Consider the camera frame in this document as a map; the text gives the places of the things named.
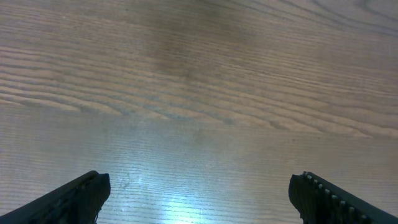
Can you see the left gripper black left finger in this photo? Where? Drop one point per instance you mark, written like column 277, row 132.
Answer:
column 77, row 202

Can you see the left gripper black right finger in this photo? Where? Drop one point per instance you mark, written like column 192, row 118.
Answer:
column 318, row 201

